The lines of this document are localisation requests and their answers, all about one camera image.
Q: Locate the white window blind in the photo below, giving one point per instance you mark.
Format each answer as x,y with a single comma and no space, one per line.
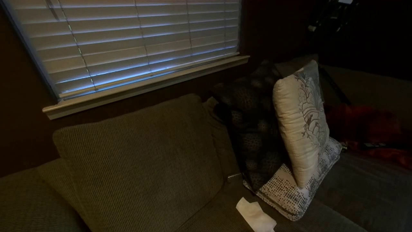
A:
128,42

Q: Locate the white leaf print pillow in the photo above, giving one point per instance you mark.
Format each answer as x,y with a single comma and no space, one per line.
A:
300,124

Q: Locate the olive sofa back cushion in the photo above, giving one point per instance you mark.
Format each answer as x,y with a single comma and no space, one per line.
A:
141,162

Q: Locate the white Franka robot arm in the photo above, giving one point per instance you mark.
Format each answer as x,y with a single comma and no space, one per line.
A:
329,14

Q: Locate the red blanket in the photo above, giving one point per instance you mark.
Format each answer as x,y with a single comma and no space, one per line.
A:
373,129

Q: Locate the olive fabric sofa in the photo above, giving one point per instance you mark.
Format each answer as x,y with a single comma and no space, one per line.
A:
364,197

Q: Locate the grey text print pillow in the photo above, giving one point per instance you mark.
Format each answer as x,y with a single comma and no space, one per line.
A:
296,197

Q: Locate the beige window sill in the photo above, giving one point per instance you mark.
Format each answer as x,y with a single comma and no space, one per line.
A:
141,86

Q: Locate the black floral pattern pillow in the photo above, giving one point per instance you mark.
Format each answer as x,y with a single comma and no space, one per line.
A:
252,124

